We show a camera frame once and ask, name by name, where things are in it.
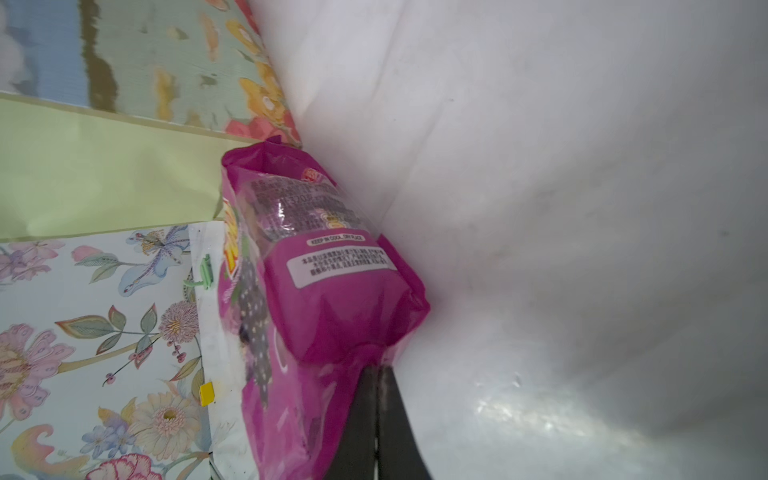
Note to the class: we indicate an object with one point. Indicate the paper bag white green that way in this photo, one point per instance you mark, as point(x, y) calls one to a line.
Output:
point(115, 114)

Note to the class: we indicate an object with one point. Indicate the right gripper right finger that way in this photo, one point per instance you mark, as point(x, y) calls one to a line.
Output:
point(398, 454)

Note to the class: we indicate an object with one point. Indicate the small yellow block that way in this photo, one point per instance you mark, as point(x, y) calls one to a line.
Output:
point(206, 394)

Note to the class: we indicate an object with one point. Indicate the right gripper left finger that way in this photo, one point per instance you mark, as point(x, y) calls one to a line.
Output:
point(356, 456)

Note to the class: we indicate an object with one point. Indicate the purple magenta snack bag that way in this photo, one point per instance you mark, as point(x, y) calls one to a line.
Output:
point(315, 294)

